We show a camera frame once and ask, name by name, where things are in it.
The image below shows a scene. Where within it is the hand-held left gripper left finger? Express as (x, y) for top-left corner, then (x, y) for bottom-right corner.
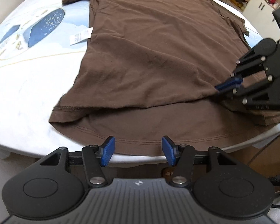
(39, 136), (116, 188)

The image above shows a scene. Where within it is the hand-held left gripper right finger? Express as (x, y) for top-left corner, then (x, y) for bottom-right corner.
(162, 136), (239, 188)

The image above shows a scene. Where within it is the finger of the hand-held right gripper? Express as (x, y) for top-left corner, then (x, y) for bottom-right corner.
(232, 74), (280, 111)
(214, 46), (270, 91)

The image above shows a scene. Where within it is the brown t-shirt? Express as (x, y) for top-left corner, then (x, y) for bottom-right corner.
(49, 0), (280, 156)

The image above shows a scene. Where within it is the white cabinet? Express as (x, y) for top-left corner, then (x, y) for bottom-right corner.
(243, 0), (280, 24)

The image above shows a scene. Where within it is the white blue printed tablecloth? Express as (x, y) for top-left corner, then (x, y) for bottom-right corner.
(0, 0), (280, 165)

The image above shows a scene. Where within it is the black cable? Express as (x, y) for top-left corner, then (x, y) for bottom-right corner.
(247, 125), (280, 169)

